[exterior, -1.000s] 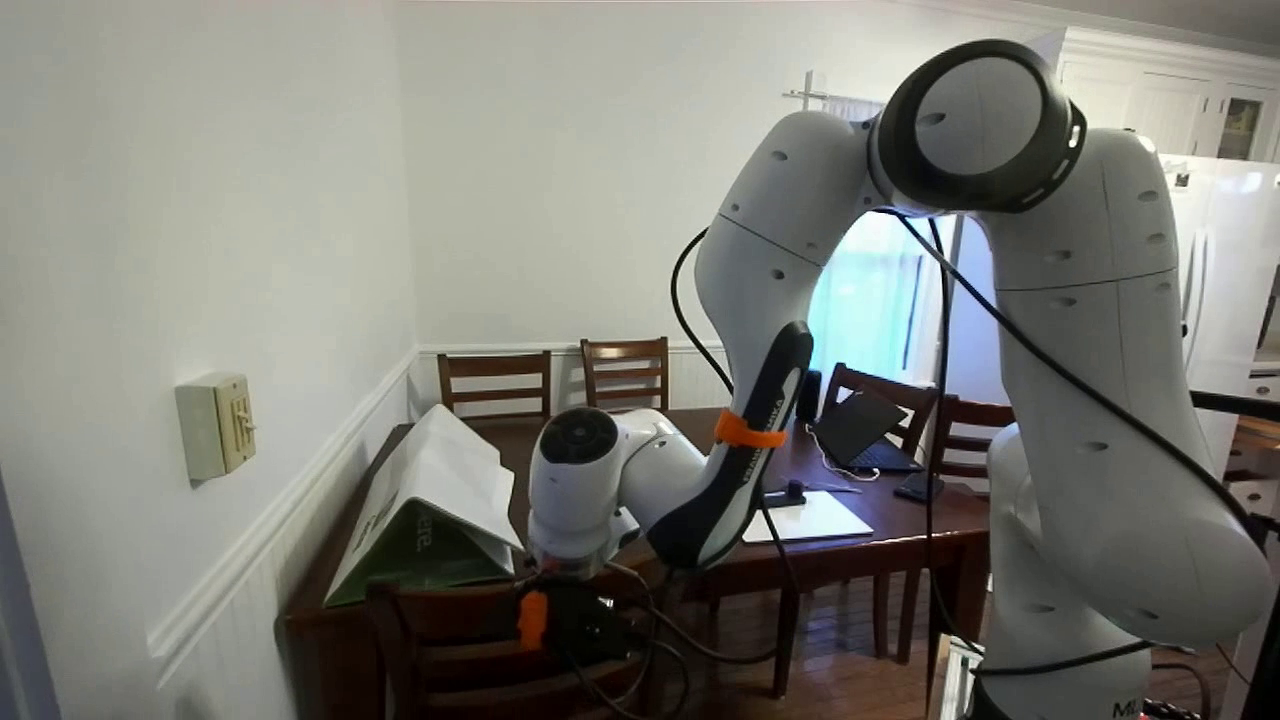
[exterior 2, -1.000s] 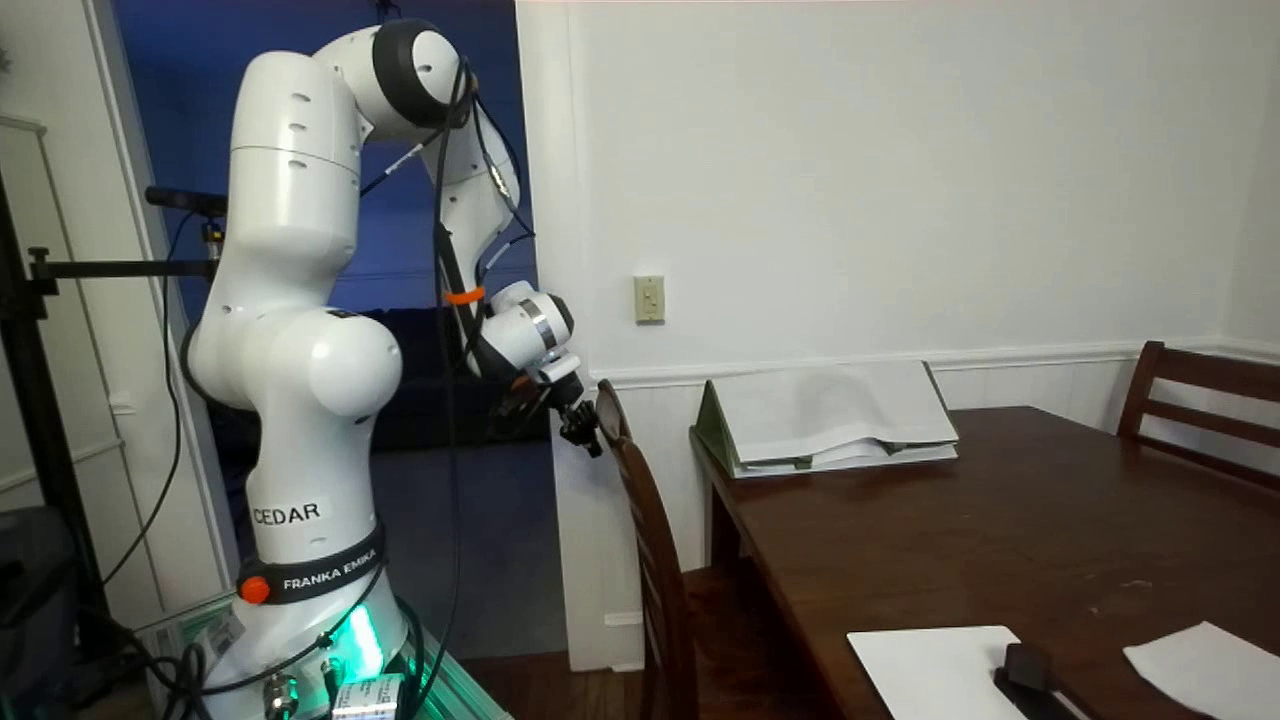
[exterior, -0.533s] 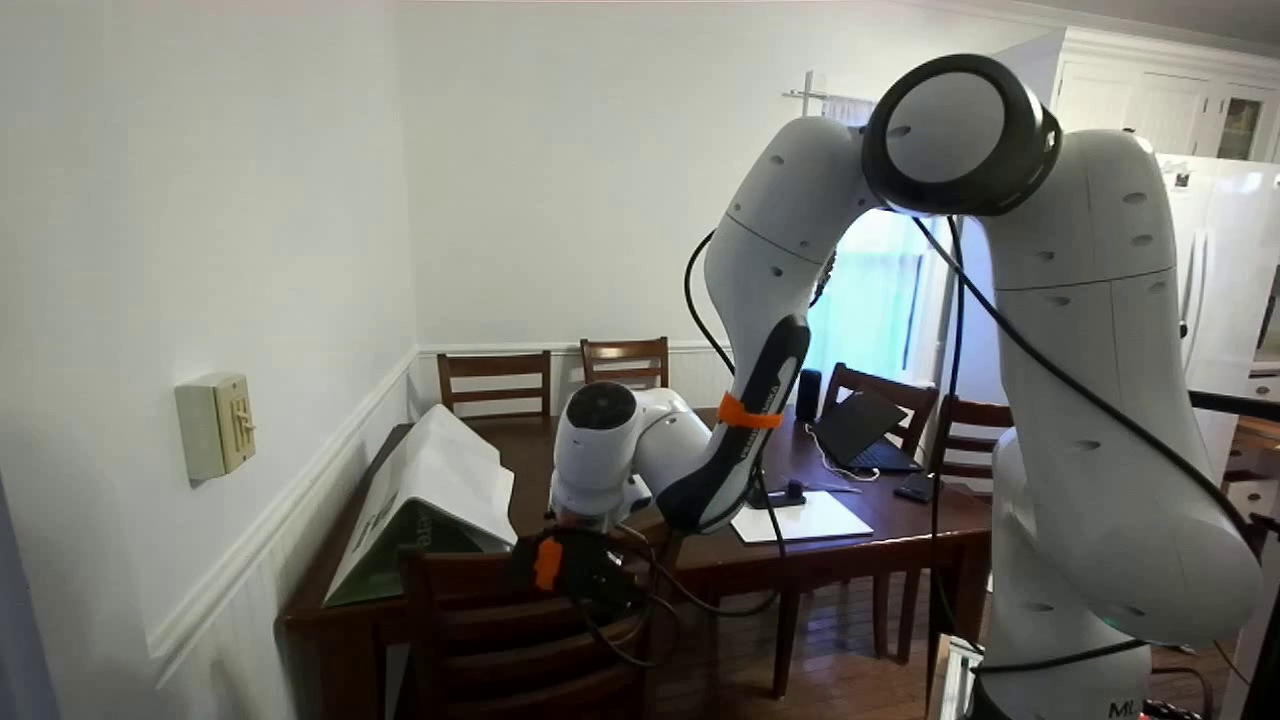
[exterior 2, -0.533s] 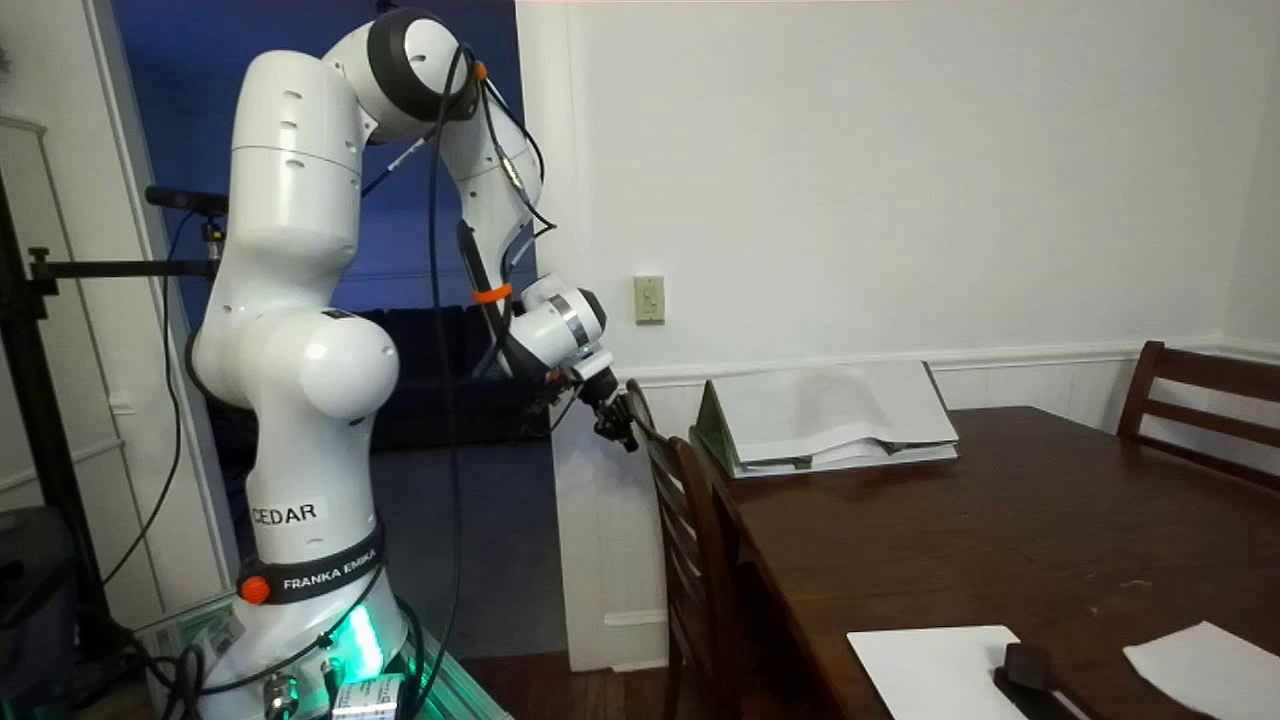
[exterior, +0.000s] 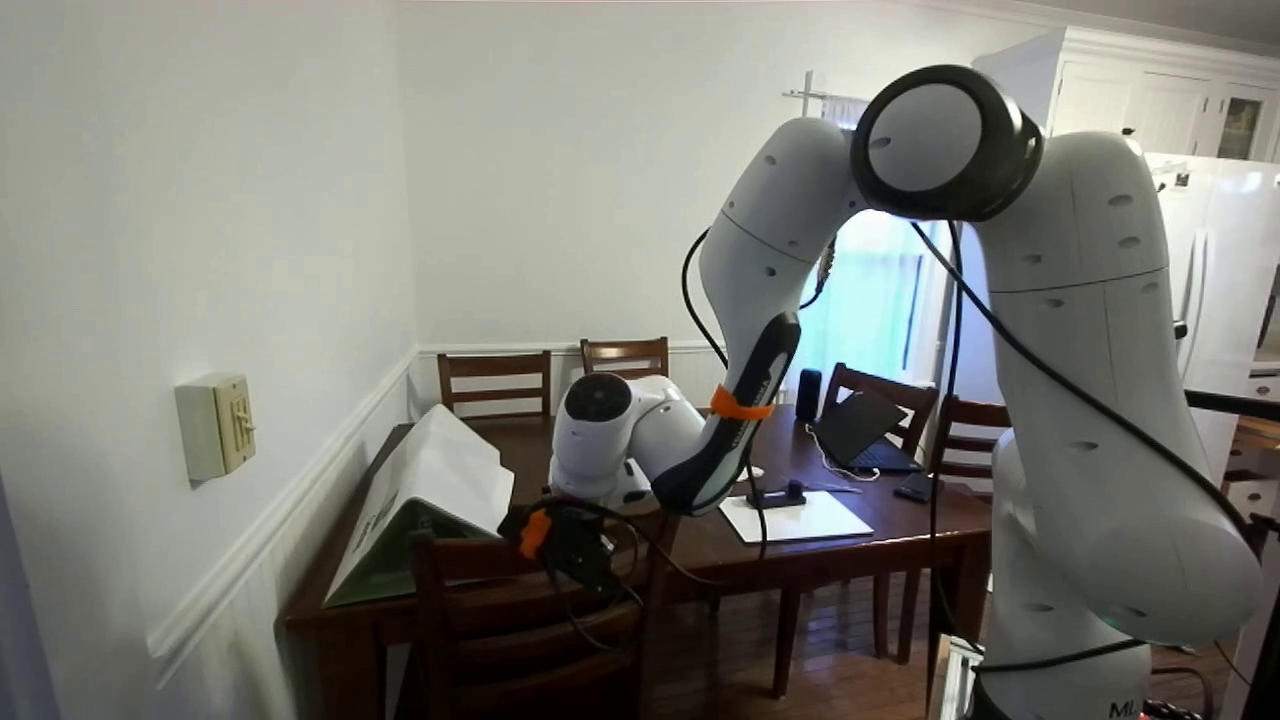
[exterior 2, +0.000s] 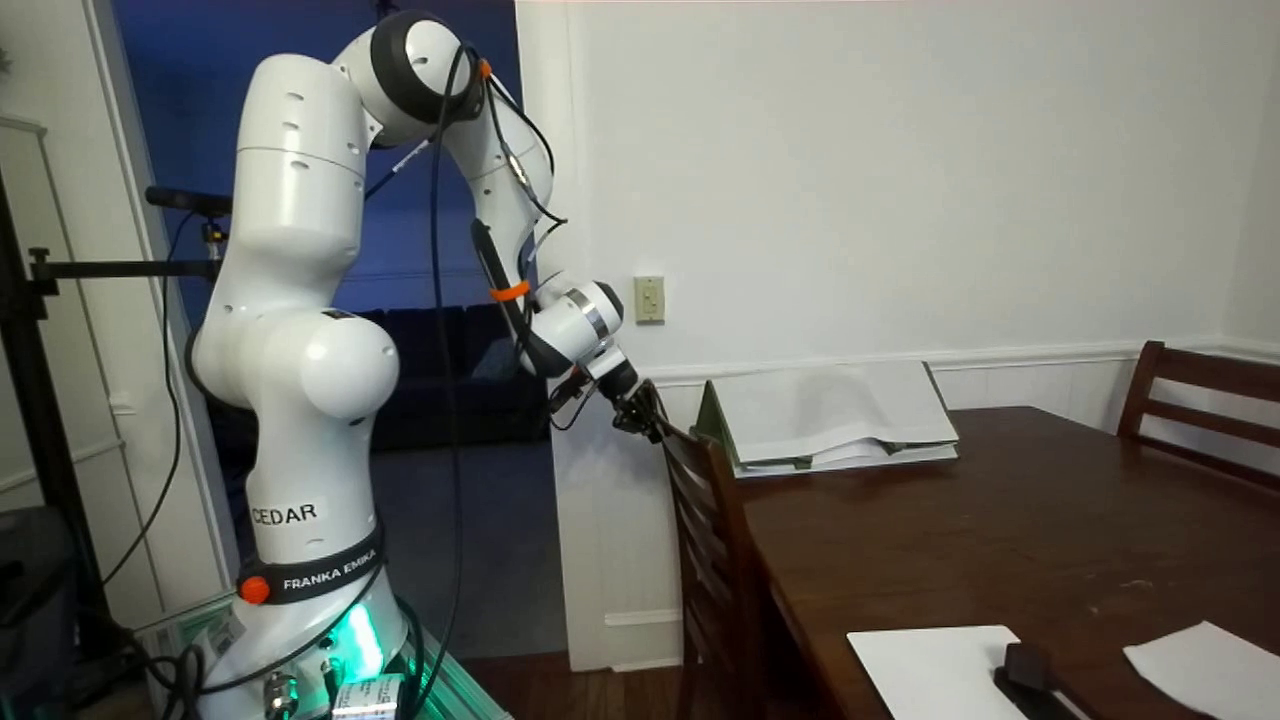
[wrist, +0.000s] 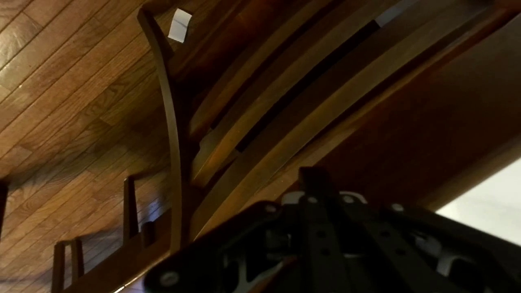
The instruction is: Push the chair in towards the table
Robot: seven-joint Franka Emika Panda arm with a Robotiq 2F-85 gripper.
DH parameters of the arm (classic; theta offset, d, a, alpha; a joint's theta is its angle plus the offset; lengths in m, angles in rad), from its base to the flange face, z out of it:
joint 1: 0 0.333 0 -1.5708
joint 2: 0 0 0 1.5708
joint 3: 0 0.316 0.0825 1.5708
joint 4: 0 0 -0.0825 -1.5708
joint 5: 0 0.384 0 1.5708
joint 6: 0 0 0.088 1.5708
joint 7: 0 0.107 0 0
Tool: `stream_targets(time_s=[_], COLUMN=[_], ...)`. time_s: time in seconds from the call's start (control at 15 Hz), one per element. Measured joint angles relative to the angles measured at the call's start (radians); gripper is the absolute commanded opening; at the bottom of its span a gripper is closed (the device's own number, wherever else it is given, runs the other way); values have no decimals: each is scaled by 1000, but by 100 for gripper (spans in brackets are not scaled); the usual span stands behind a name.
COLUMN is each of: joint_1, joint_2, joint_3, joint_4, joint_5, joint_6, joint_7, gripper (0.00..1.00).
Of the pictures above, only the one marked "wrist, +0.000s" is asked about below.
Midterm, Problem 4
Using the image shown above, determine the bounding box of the large white paper sheet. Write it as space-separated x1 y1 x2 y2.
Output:
433 157 521 248

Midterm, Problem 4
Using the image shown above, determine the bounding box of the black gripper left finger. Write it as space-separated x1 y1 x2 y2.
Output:
296 167 319 211

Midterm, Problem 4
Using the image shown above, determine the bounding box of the small white paper tag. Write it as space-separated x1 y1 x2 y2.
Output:
166 7 195 46

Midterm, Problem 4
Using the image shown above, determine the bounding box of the dark wooden dining table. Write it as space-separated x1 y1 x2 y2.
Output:
319 15 521 219

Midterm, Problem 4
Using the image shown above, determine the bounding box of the brown wooden slat-back chair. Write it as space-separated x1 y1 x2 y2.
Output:
48 0 521 293

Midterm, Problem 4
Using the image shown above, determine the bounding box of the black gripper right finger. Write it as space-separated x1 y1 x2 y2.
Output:
315 167 341 211

